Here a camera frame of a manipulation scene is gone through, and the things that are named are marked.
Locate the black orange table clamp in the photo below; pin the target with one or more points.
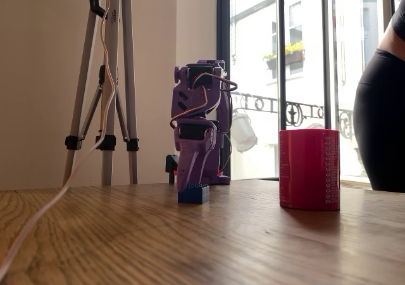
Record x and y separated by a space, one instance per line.
171 166

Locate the red cup white print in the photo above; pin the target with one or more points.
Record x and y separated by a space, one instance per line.
308 171

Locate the ornate black balcony railing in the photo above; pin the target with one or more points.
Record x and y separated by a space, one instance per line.
294 112

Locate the blue toy brick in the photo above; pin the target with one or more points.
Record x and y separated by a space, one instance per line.
193 196

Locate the white hanging flower pot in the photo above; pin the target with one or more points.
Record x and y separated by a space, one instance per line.
244 133

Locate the dark window planter box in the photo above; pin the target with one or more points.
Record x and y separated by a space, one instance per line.
286 58

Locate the person in black clothes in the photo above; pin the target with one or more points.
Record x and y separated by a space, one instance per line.
383 123

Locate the purple robot arm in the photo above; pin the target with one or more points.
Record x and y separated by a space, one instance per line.
220 107

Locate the black window frame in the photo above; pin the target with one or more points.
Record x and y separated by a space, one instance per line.
223 28

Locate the purple gripper black motor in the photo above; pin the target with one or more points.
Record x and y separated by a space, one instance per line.
192 148

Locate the silver camera tripod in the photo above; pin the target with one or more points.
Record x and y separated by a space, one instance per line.
112 76

